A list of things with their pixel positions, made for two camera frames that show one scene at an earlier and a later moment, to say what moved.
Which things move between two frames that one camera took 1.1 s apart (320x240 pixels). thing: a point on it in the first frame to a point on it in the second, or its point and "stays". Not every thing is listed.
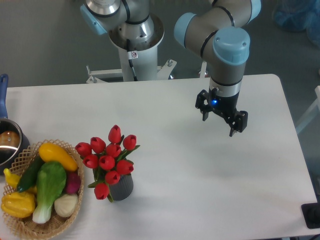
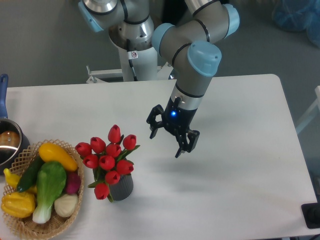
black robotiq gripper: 225,106 to 178,118
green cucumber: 29,177 stays
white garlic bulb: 65,205 stays
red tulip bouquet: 109,161 stays
